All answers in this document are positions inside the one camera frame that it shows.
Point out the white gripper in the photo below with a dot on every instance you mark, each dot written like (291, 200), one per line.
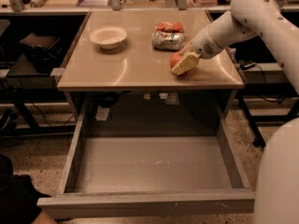
(205, 45)

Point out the red apple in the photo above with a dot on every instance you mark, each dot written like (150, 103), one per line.
(175, 60)

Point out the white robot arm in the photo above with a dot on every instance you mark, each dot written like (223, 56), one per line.
(277, 191)

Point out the beige cabinet with drawer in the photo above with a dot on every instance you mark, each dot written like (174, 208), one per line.
(137, 67)

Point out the open grey top drawer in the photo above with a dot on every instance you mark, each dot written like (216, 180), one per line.
(143, 159)

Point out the orange snack bag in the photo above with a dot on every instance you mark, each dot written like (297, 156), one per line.
(169, 27)

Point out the small black device on shelf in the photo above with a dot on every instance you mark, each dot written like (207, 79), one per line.
(246, 65)

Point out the white bowl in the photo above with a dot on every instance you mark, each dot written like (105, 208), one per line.
(108, 37)

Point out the black bag on shelf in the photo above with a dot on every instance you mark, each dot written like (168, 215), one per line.
(44, 51)

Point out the person in black clothing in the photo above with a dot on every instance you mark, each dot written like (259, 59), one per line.
(18, 198)

